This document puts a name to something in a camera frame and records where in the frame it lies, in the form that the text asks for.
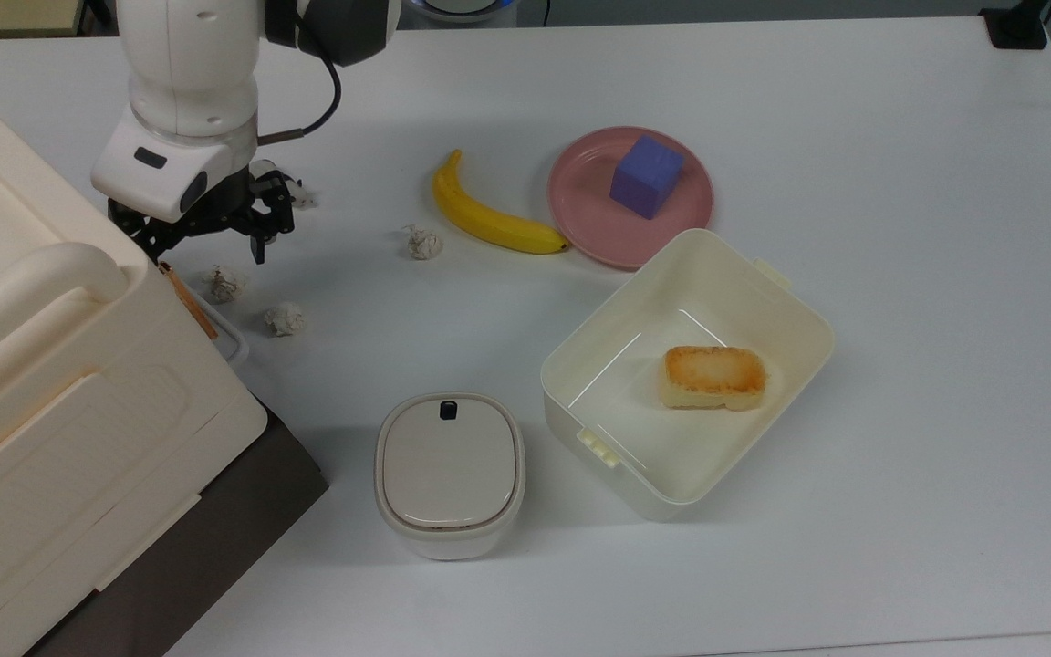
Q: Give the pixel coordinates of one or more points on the white lidded bin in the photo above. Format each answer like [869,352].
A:
[449,474]

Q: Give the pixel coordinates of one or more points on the cream plastic drawer cabinet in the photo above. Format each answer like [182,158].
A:
[51,438]

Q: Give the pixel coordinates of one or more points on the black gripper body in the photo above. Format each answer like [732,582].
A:
[215,208]

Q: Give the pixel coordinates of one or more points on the pink plate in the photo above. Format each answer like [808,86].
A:
[585,205]

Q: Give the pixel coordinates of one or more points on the cream open plastic box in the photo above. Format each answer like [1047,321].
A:
[635,438]

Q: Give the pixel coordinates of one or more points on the toy panda figure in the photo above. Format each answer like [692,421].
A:
[302,194]

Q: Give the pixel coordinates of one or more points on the crumpled white paper ball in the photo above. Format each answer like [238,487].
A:
[228,283]
[422,243]
[286,320]

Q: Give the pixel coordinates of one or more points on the toasted bread piece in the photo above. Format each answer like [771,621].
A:
[713,376]

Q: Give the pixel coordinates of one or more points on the black bin lid button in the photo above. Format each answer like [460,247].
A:
[449,410]

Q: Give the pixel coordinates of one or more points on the yellow wooden desk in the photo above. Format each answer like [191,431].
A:
[5,16]

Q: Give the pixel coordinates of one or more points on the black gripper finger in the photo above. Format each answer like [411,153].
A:
[260,249]
[148,245]

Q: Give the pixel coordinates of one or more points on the dark grey base board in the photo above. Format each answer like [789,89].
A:
[243,511]

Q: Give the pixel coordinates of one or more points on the black table clamp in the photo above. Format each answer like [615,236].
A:
[1018,26]

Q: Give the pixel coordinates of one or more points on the yellow banana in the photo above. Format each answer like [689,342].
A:
[480,217]

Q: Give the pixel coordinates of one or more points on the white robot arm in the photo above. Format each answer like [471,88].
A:
[188,82]

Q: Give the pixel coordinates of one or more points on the purple cube block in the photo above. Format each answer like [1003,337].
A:
[646,176]

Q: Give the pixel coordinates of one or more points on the translucent white drawer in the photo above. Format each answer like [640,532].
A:
[232,342]

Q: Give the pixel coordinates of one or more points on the brown wooden stick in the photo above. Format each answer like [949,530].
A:
[190,303]

